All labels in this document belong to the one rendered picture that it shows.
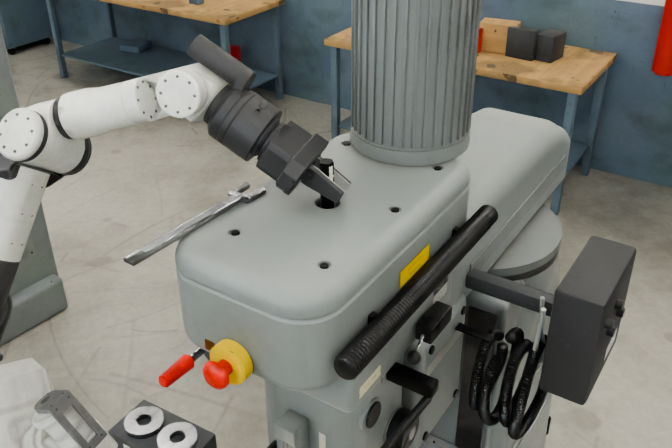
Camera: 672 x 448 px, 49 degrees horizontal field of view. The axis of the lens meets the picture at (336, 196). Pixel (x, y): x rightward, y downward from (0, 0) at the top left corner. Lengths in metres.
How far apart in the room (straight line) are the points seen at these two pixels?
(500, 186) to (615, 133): 4.05
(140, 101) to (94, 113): 0.07
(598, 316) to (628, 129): 4.27
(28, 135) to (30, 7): 7.36
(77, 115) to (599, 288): 0.83
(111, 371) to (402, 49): 2.88
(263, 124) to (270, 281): 0.23
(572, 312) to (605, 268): 0.11
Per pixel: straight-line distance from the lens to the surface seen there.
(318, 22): 6.27
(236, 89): 1.04
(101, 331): 4.00
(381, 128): 1.16
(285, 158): 1.01
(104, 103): 1.12
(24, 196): 1.19
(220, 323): 0.99
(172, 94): 1.03
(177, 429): 1.79
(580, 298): 1.21
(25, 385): 1.22
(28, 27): 8.49
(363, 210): 1.05
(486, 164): 1.49
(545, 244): 1.64
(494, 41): 5.00
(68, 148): 1.18
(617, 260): 1.32
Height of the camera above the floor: 2.42
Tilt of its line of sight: 29 degrees down
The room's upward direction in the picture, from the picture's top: straight up
